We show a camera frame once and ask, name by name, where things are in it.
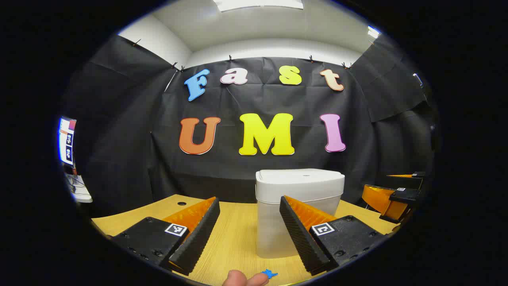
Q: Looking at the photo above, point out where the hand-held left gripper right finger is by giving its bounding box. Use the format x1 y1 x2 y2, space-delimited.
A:
279 195 387 276

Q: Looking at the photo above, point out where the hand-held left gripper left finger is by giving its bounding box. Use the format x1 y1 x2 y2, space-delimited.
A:
112 197 221 276

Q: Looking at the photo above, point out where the white desktop garbage bin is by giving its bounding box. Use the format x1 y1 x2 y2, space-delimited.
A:
255 168 345 259

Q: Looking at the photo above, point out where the wooden desktop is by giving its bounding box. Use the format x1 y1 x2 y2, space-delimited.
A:
91 194 399 286

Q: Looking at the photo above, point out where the black backdrop cloth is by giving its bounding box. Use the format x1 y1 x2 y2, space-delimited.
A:
63 34 439 217

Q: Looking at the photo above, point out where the white side table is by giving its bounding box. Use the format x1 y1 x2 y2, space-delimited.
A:
65 173 93 203

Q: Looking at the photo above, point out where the computer monitor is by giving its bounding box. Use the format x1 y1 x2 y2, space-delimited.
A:
58 116 77 165

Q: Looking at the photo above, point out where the large ceiling light panel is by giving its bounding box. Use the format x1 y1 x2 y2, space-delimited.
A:
213 0 304 12

